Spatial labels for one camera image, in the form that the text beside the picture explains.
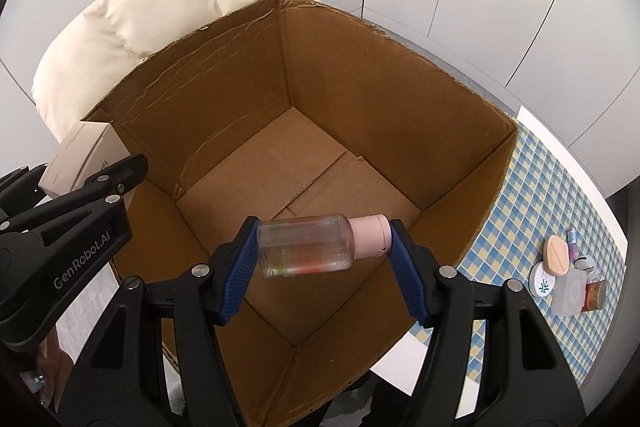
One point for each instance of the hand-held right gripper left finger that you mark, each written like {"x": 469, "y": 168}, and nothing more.
{"x": 240, "y": 267}

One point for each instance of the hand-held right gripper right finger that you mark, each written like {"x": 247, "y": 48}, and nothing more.
{"x": 407, "y": 277}

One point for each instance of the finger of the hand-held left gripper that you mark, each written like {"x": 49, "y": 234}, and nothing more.
{"x": 20, "y": 187}
{"x": 125, "y": 169}

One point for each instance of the small white cardboard box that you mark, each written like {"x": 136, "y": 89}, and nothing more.
{"x": 75, "y": 157}

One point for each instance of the clear bottle with pink cap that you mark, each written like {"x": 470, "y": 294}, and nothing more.
{"x": 300, "y": 247}

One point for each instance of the white round jar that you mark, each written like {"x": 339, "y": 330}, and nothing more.
{"x": 545, "y": 282}

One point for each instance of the beige powder puff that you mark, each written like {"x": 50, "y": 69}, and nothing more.
{"x": 556, "y": 254}

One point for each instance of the translucent plastic box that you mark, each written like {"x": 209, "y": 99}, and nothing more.
{"x": 567, "y": 294}

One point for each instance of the brown jar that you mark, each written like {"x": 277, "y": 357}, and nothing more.
{"x": 595, "y": 296}

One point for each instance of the brown cardboard box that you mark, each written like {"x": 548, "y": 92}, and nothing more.
{"x": 325, "y": 82}

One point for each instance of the blue yellow checkered tablecloth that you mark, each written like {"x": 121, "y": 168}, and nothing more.
{"x": 525, "y": 207}

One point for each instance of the cream padded armchair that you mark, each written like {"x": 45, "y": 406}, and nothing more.
{"x": 150, "y": 7}

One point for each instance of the pink purple tube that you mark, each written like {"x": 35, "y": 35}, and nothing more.
{"x": 572, "y": 243}

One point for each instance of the white black small gadget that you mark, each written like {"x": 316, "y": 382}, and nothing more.
{"x": 584, "y": 264}

